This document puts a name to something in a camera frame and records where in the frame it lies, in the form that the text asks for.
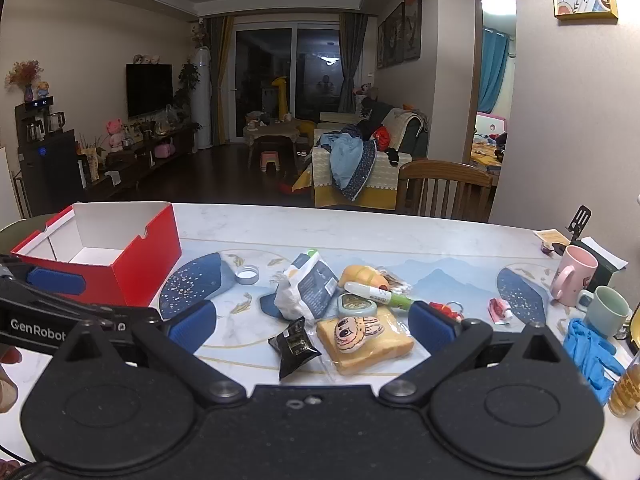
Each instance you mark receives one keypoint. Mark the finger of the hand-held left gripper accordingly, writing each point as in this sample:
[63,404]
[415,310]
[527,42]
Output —
[100,312]
[55,281]

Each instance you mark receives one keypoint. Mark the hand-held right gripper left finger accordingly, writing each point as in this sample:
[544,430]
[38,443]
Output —
[192,326]

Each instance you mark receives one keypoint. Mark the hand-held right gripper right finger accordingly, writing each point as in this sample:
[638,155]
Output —
[432,324]

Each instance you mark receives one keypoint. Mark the bag of colourful candy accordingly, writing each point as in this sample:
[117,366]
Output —
[447,309]

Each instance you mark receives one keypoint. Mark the bag of cotton swabs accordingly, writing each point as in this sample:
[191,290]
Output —
[398,282]

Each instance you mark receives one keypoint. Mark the toast shaped squishy toy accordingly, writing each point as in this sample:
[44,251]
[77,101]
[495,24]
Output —
[385,357]

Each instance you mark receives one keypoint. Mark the small red and white tube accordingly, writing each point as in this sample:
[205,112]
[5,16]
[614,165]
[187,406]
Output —
[500,310]

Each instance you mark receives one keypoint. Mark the white cardboard box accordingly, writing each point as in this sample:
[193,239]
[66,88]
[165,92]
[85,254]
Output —
[145,260]

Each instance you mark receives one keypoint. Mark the green and white marker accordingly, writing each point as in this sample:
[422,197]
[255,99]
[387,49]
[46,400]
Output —
[370,291]

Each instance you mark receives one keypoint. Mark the white round lid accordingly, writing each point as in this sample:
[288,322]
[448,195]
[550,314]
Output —
[247,275]

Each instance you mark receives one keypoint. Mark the orange squishy toy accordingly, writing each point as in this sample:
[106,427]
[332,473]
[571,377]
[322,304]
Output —
[360,275]

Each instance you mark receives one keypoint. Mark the white and blue packet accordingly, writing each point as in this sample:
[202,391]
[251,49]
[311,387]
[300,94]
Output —
[310,290]

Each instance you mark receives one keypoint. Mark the person's left hand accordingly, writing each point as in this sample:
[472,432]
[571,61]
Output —
[6,390]

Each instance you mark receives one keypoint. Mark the blue printed table mat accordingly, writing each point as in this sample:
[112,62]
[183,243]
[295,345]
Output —
[450,270]

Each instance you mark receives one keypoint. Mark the black water dispenser cabinet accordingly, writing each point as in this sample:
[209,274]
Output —
[50,170]

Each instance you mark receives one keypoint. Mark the small purple jelly cup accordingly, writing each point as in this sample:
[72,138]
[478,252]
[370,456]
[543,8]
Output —
[550,248]

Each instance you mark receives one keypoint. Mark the yellow paper card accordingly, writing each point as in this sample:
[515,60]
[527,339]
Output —
[550,236]

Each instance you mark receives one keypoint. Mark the dark wooden television cabinet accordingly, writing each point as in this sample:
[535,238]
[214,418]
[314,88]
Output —
[145,160]

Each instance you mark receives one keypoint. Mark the pink mug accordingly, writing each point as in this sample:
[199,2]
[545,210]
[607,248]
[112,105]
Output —
[575,272]

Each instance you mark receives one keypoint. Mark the sofa with yellow cover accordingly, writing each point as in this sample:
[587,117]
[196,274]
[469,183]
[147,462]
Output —
[380,180]

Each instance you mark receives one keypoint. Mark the wooden dining chair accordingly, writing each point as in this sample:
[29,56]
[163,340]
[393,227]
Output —
[445,170]

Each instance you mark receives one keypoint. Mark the blue cloth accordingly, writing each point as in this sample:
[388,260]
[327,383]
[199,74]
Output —
[587,350]

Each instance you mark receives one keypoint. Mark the pink pig plush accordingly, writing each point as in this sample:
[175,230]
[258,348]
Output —
[116,132]

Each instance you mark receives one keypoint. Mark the small pink bag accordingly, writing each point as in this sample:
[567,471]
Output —
[164,150]

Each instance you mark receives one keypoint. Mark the pale green mug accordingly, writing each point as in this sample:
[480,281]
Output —
[607,310]

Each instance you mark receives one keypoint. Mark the bed with scattered clothes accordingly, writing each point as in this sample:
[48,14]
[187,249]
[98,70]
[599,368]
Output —
[487,152]

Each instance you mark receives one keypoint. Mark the black phone stand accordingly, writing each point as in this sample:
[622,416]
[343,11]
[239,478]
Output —
[580,220]

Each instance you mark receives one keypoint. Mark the dark green box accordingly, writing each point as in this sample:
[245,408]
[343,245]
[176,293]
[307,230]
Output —
[607,272]

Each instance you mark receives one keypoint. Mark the pile of blue clothes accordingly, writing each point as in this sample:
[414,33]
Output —
[350,160]

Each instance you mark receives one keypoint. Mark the pink plastic stool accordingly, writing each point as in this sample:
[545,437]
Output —
[268,157]

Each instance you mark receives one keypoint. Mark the yellow and black container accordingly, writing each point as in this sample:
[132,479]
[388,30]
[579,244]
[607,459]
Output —
[634,332]

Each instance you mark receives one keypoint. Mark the low coffee table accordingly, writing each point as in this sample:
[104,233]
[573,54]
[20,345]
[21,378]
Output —
[272,132]

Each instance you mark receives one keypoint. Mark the vase of dried flowers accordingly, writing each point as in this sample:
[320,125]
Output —
[25,72]

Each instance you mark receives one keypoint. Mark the black television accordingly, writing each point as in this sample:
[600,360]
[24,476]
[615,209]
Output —
[149,90]

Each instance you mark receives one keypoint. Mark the white standing air conditioner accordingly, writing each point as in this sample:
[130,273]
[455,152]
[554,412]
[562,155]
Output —
[202,100]

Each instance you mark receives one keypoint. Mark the green potted plant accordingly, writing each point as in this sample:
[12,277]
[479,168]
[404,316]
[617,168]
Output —
[189,80]

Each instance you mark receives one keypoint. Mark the yellow giraffe toy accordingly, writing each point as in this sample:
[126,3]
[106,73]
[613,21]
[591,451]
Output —
[281,97]

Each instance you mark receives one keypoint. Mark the grey and yellow curtain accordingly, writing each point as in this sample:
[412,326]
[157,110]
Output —
[220,80]

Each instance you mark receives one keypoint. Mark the blue bedroom curtain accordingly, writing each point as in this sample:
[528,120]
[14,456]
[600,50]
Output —
[492,70]

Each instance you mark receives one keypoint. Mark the glass balcony door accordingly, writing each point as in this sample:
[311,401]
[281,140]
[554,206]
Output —
[265,75]

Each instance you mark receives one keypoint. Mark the dark framed wall painting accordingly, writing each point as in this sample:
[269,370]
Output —
[394,35]
[380,45]
[413,22]

